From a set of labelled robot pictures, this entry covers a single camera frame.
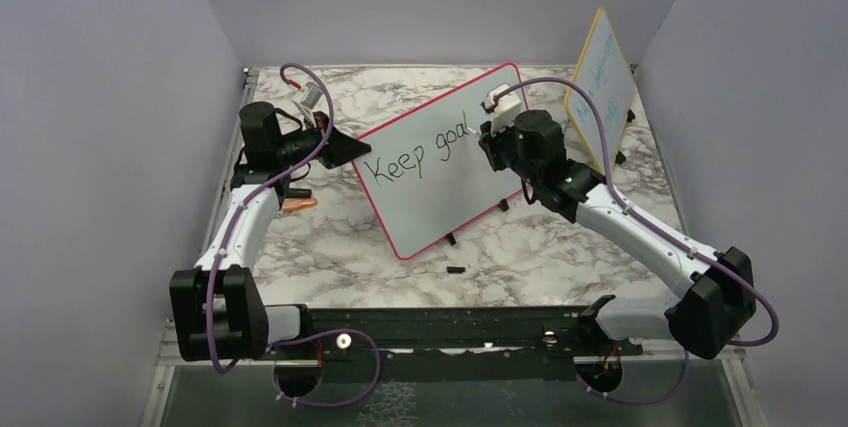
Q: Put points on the pink framed whiteboard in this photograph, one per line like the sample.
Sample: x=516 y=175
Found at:
x=426 y=177

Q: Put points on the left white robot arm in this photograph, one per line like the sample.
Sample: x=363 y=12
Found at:
x=217 y=309

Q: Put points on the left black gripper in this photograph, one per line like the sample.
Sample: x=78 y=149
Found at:
x=342 y=148

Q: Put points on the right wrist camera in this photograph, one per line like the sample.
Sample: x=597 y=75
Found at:
x=503 y=106

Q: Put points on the aluminium frame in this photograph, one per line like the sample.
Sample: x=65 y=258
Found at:
x=163 y=373

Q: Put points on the yellow framed whiteboard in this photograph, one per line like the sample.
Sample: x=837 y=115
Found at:
x=603 y=73

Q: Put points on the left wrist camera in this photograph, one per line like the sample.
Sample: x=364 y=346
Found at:
x=305 y=100

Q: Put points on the black mounting rail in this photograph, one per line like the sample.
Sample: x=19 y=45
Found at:
x=445 y=344

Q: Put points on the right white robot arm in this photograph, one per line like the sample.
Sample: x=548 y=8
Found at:
x=707 y=304

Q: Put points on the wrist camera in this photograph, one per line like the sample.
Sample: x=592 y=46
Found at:
x=503 y=106
x=305 y=100

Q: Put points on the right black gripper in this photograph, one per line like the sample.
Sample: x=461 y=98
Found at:
x=490 y=142

